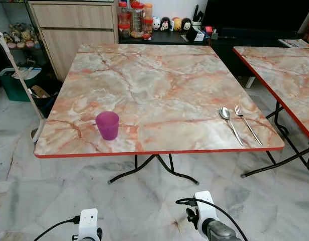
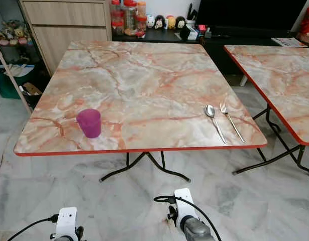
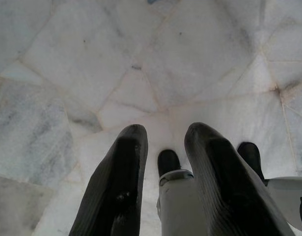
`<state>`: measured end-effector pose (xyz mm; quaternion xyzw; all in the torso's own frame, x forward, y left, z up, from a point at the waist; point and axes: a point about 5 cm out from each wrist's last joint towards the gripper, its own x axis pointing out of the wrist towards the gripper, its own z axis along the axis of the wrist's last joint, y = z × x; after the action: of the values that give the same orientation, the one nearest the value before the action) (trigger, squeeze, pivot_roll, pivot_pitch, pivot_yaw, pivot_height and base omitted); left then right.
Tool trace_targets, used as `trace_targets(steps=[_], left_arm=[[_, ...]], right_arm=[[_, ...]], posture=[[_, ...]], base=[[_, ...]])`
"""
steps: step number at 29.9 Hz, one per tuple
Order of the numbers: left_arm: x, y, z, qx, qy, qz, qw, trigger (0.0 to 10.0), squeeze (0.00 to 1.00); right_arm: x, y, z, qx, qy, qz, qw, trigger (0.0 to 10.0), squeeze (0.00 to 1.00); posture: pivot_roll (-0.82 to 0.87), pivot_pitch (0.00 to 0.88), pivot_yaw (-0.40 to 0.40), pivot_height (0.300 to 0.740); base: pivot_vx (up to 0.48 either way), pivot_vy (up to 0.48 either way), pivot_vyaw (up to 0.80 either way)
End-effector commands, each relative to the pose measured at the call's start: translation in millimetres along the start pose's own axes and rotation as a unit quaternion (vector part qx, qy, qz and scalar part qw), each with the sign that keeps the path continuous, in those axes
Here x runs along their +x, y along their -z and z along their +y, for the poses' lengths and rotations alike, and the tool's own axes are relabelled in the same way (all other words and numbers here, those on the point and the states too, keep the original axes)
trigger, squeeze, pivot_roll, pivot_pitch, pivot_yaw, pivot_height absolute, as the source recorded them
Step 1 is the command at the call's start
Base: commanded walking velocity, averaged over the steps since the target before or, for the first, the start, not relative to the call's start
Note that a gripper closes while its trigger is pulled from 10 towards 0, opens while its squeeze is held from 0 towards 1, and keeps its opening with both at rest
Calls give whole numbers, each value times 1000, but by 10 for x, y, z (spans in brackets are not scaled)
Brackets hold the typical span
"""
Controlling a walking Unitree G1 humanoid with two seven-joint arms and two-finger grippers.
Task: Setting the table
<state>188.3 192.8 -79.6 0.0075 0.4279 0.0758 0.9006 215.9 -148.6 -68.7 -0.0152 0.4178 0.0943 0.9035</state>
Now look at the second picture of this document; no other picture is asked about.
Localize steel spoon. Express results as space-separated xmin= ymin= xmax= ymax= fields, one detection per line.
xmin=204 ymin=104 xmax=227 ymax=145

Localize purple plastic cup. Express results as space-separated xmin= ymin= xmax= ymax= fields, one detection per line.
xmin=76 ymin=108 xmax=102 ymax=139

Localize steel fork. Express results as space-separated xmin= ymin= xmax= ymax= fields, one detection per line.
xmin=219 ymin=102 xmax=246 ymax=143

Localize black bin with cardboard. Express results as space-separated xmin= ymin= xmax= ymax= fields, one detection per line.
xmin=22 ymin=80 xmax=49 ymax=108

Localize green plastic bin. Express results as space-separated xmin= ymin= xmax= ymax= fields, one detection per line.
xmin=0 ymin=64 xmax=34 ymax=99

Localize white and black box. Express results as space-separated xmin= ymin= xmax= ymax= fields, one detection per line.
xmin=180 ymin=23 xmax=198 ymax=40

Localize small red box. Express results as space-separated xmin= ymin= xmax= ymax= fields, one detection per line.
xmin=197 ymin=24 xmax=213 ymax=38

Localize black pink round figurine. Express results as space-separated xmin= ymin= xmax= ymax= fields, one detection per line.
xmin=154 ymin=15 xmax=166 ymax=30

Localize orange snack jar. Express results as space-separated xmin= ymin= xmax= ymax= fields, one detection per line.
xmin=137 ymin=2 xmax=147 ymax=35

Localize large clear red lid jar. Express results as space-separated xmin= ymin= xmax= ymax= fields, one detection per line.
xmin=123 ymin=0 xmax=138 ymax=37

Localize stacked red lid jars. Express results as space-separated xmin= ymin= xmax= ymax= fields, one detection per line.
xmin=110 ymin=0 xmax=123 ymax=36

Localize printed magazine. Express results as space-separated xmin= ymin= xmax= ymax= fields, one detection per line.
xmin=271 ymin=37 xmax=308 ymax=48

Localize small plush toys cluster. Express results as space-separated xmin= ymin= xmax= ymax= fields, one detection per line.
xmin=0 ymin=20 xmax=32 ymax=46

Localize black television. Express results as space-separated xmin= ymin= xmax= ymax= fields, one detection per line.
xmin=197 ymin=0 xmax=308 ymax=36

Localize red dressed doll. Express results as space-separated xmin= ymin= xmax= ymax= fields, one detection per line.
xmin=297 ymin=5 xmax=309 ymax=43

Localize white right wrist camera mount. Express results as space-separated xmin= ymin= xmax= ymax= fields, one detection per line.
xmin=174 ymin=188 xmax=197 ymax=234

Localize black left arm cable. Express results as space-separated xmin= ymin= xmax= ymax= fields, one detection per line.
xmin=8 ymin=215 xmax=59 ymax=241

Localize white mop handle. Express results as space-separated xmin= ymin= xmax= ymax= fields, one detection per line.
xmin=0 ymin=43 xmax=34 ymax=113

